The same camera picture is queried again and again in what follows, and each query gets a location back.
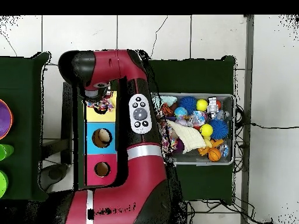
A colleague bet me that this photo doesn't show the long black floor cable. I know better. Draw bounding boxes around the long black floor cable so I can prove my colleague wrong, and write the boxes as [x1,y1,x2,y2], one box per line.
[242,122,299,130]

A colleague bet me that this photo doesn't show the clear mesh bin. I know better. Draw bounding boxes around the clear mesh bin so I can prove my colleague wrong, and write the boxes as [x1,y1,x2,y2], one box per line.
[151,92,235,166]

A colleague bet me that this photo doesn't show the white toy robot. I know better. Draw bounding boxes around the white toy robot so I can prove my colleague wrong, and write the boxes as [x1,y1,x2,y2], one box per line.
[206,96,221,120]

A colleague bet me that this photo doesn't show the orange toy basketball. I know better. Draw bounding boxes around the orange toy basketball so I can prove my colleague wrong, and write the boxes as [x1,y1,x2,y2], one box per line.
[207,148,222,162]

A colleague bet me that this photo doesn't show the wooden box with three holes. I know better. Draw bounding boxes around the wooden box with three holes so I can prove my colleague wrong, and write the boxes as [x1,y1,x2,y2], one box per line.
[84,90,117,187]

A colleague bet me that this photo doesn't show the blue spiky rubber ball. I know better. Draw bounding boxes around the blue spiky rubber ball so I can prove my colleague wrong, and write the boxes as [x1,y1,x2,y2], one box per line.
[178,96,197,116]
[208,118,229,140]

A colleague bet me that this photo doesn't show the grey rounded object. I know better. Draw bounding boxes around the grey rounded object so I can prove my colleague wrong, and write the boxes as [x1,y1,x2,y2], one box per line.
[38,163,69,190]

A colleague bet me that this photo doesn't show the cream ribbed cloth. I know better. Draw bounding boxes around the cream ribbed cloth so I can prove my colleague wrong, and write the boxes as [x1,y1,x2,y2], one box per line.
[166,119,207,153]

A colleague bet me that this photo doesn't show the yellow foam ball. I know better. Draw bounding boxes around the yellow foam ball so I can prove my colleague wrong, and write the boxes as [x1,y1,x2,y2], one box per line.
[199,123,214,138]
[196,99,209,112]

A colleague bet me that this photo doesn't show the green plastic cup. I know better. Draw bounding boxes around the green plastic cup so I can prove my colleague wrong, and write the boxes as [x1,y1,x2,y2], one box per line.
[0,143,15,162]

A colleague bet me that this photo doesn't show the green round plastic object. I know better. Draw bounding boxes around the green round plastic object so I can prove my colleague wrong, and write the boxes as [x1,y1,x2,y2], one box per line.
[0,170,9,199]

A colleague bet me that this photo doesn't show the mint green cloth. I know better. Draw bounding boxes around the mint green cloth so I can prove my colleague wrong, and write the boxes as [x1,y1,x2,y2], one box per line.
[152,96,178,106]

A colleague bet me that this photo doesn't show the blue globe ball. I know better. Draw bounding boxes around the blue globe ball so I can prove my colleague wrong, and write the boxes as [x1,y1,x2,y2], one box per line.
[174,106,188,120]

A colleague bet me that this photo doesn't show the dark green side table cloth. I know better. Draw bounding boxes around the dark green side table cloth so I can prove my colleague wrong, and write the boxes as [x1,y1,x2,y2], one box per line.
[0,52,51,202]

